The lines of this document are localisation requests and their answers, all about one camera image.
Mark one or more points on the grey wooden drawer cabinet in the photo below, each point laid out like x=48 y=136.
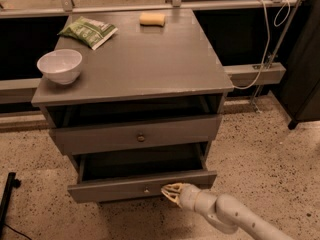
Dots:
x=149 y=98

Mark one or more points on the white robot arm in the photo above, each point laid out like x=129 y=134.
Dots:
x=224 y=212

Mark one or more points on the green snack bag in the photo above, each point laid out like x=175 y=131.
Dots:
x=91 y=32

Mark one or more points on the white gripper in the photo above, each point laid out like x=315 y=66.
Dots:
x=189 y=196

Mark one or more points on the black bar on floor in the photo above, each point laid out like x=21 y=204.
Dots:
x=11 y=183

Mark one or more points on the grey upper drawer with knob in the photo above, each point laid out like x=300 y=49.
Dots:
x=135 y=135

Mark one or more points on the white ceramic bowl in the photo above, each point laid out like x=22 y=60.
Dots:
x=61 y=66

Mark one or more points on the dark cabinet at right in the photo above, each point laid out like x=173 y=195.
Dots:
x=299 y=92

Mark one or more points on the yellow sponge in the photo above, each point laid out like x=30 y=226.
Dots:
x=152 y=19

